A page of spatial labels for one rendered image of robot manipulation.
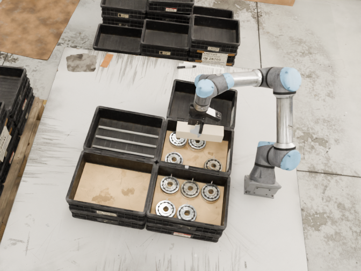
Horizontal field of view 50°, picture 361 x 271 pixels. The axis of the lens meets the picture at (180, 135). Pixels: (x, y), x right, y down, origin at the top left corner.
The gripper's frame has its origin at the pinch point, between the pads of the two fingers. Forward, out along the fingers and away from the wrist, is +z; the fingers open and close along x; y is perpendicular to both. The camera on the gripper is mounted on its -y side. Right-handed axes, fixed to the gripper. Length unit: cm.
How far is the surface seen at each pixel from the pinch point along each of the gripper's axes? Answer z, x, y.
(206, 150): 26.0, -4.2, -7.2
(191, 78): 39, -70, 3
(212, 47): 56, -122, -13
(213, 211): 26.1, 32.3, -11.7
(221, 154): 26.1, -2.7, -15.7
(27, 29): 107, -172, 162
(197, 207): 26.0, 31.0, -3.7
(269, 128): 39, -34, -50
